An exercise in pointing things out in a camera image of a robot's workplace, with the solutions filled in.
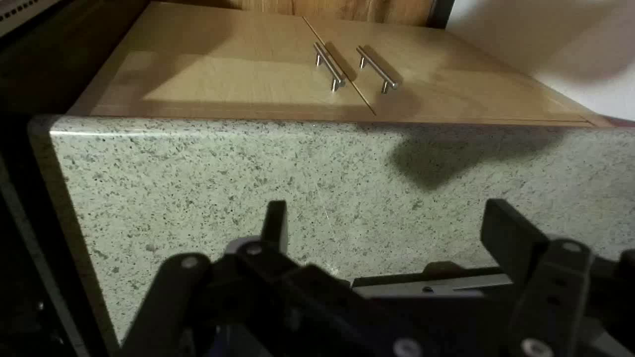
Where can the wooden cabinet door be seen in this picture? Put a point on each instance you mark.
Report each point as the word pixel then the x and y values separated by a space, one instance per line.
pixel 200 62
pixel 444 80

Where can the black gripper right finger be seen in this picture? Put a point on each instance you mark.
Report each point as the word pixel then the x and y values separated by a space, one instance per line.
pixel 513 240

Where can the right wooden cabinet door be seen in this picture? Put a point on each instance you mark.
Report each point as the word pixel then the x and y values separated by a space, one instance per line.
pixel 444 80

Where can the steel cabinet handle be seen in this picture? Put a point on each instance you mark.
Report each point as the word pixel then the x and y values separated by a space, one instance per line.
pixel 370 58
pixel 329 62

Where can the right steel cabinet handle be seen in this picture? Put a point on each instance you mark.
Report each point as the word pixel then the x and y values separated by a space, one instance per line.
pixel 370 58

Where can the left steel cabinet handle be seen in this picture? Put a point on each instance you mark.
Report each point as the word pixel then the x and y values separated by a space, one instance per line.
pixel 329 62

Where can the left wooden cabinet door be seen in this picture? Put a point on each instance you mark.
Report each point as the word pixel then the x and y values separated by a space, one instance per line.
pixel 200 62

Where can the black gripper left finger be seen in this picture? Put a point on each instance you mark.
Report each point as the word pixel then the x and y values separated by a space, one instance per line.
pixel 275 229

